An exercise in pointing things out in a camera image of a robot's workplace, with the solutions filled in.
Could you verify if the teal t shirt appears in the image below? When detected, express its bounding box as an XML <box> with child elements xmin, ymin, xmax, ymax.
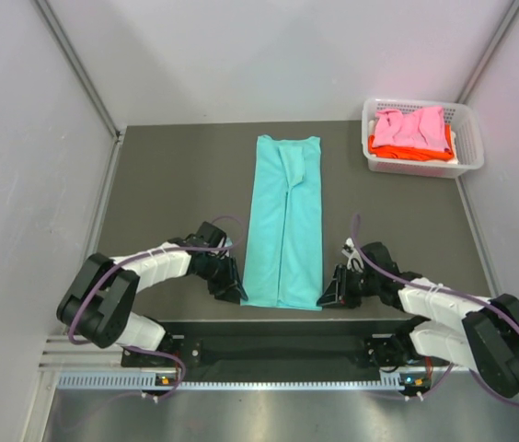
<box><xmin>243</xmin><ymin>135</ymin><xmax>323</xmax><ymax>311</ymax></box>

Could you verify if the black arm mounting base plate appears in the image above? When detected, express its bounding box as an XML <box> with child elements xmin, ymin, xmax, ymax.
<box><xmin>116</xmin><ymin>321</ymin><xmax>454</xmax><ymax>372</ymax></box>

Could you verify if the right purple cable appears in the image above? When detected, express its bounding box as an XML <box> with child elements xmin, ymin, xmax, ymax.
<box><xmin>350</xmin><ymin>212</ymin><xmax>519</xmax><ymax>410</ymax></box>

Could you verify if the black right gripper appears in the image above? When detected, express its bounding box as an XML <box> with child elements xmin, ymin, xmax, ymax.
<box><xmin>317</xmin><ymin>263</ymin><xmax>380</xmax><ymax>308</ymax></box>

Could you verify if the grey slotted cable duct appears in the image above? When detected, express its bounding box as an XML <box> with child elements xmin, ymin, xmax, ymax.
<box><xmin>57</xmin><ymin>371</ymin><xmax>425</xmax><ymax>391</ymax></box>

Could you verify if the white perforated plastic basket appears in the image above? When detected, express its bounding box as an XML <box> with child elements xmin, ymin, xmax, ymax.
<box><xmin>362</xmin><ymin>99</ymin><xmax>485</xmax><ymax>179</ymax></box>

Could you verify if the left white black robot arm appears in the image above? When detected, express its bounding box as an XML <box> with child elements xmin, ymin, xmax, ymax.
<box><xmin>56</xmin><ymin>221</ymin><xmax>248</xmax><ymax>366</ymax></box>

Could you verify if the aluminium frame rail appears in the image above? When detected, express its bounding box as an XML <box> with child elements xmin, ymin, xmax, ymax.
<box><xmin>39</xmin><ymin>335</ymin><xmax>122</xmax><ymax>371</ymax></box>

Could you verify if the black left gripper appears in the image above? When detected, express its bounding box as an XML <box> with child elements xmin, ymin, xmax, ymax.
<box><xmin>195</xmin><ymin>254</ymin><xmax>247</xmax><ymax>304</ymax></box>

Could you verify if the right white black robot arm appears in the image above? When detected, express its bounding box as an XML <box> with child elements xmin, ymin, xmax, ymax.
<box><xmin>317</xmin><ymin>239</ymin><xmax>519</xmax><ymax>399</ymax></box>

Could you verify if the white t shirt in basket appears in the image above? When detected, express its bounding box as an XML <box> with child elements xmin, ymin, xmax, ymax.
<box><xmin>444</xmin><ymin>128</ymin><xmax>460</xmax><ymax>165</ymax></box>

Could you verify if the pink t shirt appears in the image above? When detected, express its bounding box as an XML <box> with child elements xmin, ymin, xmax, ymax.
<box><xmin>372</xmin><ymin>106</ymin><xmax>448</xmax><ymax>152</ymax></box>

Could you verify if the orange t shirt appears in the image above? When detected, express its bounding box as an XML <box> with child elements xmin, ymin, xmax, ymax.
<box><xmin>367</xmin><ymin>124</ymin><xmax>458</xmax><ymax>164</ymax></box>

